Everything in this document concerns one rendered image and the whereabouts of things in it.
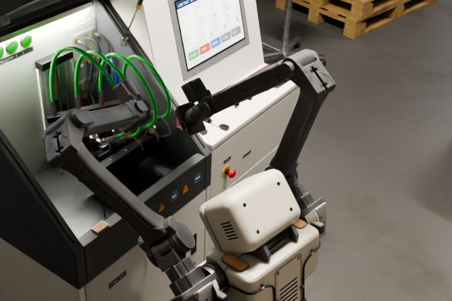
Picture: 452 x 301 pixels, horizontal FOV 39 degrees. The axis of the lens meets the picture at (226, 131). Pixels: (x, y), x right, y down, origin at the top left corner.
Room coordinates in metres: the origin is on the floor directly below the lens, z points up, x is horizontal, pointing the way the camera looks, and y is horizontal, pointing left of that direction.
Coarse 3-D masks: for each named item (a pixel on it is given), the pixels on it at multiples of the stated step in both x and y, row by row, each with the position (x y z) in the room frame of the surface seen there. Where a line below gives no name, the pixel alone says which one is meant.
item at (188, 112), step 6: (180, 108) 1.75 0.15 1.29; (186, 108) 1.76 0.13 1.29; (180, 114) 1.73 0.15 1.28; (186, 114) 1.72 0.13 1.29; (186, 120) 1.72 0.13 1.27; (192, 120) 1.70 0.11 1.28; (186, 126) 1.71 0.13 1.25; (192, 126) 1.72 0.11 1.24; (198, 126) 1.73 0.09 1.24; (204, 126) 1.74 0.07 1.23; (192, 132) 1.71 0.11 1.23
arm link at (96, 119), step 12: (84, 108) 1.30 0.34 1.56; (108, 108) 1.46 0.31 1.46; (120, 108) 1.51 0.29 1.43; (132, 108) 1.55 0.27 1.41; (72, 120) 1.24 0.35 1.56; (84, 120) 1.25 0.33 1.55; (96, 120) 1.35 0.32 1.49; (108, 120) 1.40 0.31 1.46; (120, 120) 1.45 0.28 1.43; (132, 120) 1.52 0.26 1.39; (84, 132) 1.27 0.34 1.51; (96, 132) 1.35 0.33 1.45
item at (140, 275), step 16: (192, 208) 1.91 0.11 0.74; (192, 224) 1.91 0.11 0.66; (128, 256) 1.62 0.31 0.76; (144, 256) 1.68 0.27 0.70; (192, 256) 1.91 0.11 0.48; (112, 272) 1.55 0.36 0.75; (128, 272) 1.61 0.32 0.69; (144, 272) 1.68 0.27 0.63; (160, 272) 1.75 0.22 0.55; (96, 288) 1.49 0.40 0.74; (112, 288) 1.55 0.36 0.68; (128, 288) 1.61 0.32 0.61; (144, 288) 1.67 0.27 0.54; (160, 288) 1.75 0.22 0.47
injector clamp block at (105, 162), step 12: (144, 132) 2.09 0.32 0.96; (120, 144) 1.98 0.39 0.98; (132, 144) 1.98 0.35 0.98; (144, 144) 2.00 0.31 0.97; (156, 144) 2.06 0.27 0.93; (108, 156) 1.93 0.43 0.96; (120, 156) 1.90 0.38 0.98; (132, 156) 1.94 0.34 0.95; (144, 156) 2.00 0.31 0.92; (108, 168) 1.84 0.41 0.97; (120, 168) 1.89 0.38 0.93; (132, 168) 1.94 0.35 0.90; (120, 180) 1.89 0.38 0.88; (132, 180) 1.94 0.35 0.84
